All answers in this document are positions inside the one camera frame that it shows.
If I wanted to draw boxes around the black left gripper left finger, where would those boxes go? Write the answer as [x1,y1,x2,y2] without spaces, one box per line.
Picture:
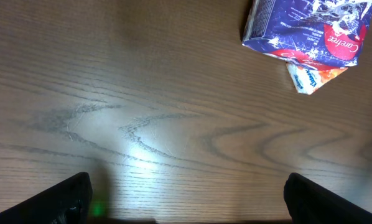
[0,172,93,224]

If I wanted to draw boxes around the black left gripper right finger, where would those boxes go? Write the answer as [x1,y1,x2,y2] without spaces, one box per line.
[283,172,372,224]

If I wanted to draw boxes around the small orange box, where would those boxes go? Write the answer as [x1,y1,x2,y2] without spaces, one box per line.
[287,63,347,95]

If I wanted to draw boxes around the purple snack bag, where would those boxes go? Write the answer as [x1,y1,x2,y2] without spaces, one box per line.
[242,0,372,70]

